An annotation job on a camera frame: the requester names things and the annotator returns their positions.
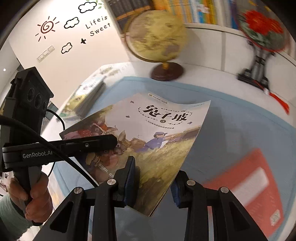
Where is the rabbit hill book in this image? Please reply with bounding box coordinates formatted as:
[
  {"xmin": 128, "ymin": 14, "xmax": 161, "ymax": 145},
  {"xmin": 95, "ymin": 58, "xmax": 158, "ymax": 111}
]
[{"xmin": 60, "ymin": 93, "xmax": 210, "ymax": 216}]

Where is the person's left forearm sleeve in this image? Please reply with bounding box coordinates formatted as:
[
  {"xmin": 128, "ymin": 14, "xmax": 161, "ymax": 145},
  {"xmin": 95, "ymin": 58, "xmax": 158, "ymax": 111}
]
[{"xmin": 1, "ymin": 194, "xmax": 33, "ymax": 240}]

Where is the stack of sorted books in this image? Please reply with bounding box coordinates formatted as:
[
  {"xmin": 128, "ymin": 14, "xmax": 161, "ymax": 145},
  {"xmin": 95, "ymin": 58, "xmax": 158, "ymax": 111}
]
[{"xmin": 59, "ymin": 75, "xmax": 107, "ymax": 122}]

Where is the person's left hand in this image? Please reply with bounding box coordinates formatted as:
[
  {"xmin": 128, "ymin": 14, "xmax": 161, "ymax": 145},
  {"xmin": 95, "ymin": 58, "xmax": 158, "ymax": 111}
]
[{"xmin": 7, "ymin": 172, "xmax": 53, "ymax": 223}]

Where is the salmon red poetry book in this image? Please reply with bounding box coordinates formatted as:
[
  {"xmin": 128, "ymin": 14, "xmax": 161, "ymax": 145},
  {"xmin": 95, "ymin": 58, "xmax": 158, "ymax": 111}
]
[{"xmin": 203, "ymin": 149, "xmax": 284, "ymax": 237}]

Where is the light blue table mat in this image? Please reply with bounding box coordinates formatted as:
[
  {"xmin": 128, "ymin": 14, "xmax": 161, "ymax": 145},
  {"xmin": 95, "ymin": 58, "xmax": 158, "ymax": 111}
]
[{"xmin": 47, "ymin": 76, "xmax": 296, "ymax": 241}]

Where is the antique yellow desk globe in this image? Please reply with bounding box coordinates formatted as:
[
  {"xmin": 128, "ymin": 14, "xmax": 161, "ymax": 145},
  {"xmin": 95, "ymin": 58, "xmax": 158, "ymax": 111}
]
[{"xmin": 123, "ymin": 10, "xmax": 188, "ymax": 81}]

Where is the round embroidered fan on stand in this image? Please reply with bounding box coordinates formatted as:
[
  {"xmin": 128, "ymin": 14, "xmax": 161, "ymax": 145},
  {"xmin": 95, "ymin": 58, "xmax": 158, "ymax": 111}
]
[{"xmin": 236, "ymin": 0, "xmax": 290, "ymax": 90}]

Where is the black cable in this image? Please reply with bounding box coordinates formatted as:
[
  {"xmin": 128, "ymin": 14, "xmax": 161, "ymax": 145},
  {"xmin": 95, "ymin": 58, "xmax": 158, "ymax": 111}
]
[{"xmin": 0, "ymin": 114, "xmax": 100, "ymax": 188}]

